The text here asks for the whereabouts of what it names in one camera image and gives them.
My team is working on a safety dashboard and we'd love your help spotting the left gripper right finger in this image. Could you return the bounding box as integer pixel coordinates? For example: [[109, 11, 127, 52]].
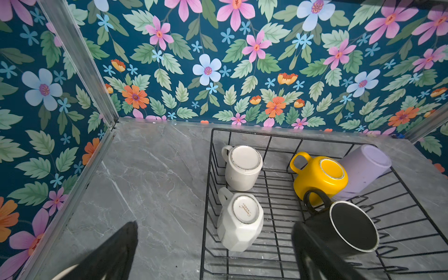
[[291, 222, 364, 280]]

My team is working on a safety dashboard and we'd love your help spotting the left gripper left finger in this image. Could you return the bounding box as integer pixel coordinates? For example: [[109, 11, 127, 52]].
[[61, 221, 138, 280]]

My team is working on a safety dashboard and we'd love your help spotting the black mug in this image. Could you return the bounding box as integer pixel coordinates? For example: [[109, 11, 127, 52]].
[[304, 200, 379, 258]]

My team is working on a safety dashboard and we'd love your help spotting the cream white mug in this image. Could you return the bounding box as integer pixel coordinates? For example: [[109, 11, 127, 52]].
[[217, 187, 264, 252]]

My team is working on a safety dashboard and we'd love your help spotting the lavender plastic cup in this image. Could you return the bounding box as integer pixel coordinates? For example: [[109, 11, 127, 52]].
[[333, 145, 392, 201]]

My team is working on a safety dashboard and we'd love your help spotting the red interior white mug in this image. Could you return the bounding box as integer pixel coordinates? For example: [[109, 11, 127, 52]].
[[221, 145, 263, 191]]

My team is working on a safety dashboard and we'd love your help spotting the round beige kitchen timer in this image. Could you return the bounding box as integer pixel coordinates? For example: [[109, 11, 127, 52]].
[[52, 264, 78, 280]]

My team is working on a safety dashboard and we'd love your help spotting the black wire dish rack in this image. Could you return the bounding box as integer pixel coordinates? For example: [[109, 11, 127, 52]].
[[199, 127, 448, 280]]

